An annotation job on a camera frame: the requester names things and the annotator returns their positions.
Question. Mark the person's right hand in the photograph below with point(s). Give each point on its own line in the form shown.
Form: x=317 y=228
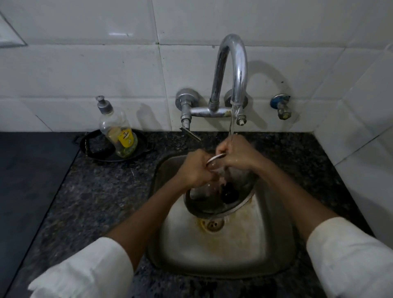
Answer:
x=241 y=155

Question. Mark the person's left hand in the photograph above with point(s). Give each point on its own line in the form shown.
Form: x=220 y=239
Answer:
x=192 y=168

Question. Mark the person's left fingers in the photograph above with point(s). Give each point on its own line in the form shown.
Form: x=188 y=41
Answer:
x=208 y=175

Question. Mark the person's right fingers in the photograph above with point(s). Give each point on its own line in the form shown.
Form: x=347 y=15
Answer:
x=223 y=150

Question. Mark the small steel cup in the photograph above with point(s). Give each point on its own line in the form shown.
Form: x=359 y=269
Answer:
x=214 y=159

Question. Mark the person's left forearm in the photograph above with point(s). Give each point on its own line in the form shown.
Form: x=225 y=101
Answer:
x=147 y=219

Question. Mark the person's right forearm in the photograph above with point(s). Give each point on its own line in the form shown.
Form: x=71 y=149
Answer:
x=288 y=196

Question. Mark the steel bowl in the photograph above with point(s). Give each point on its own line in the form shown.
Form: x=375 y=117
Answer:
x=211 y=204

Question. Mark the sink drain strainer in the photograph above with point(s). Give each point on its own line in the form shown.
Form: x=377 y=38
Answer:
x=211 y=225

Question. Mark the stainless steel sink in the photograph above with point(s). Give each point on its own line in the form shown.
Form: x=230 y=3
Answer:
x=233 y=248

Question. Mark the chrome gooseneck faucet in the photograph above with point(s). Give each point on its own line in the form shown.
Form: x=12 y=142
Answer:
x=239 y=67

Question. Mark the clear dish soap bottle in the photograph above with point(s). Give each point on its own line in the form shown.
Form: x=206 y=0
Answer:
x=118 y=132

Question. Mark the black round pan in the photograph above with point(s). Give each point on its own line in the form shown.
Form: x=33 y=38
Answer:
x=95 y=149

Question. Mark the white shirt sleeve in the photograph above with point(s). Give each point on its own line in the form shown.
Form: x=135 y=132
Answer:
x=86 y=270
x=350 y=258

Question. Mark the black glass cooktop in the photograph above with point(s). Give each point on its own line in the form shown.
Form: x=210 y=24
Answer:
x=30 y=184

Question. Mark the blue-capped wall tap valve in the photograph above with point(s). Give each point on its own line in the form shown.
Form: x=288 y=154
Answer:
x=281 y=106

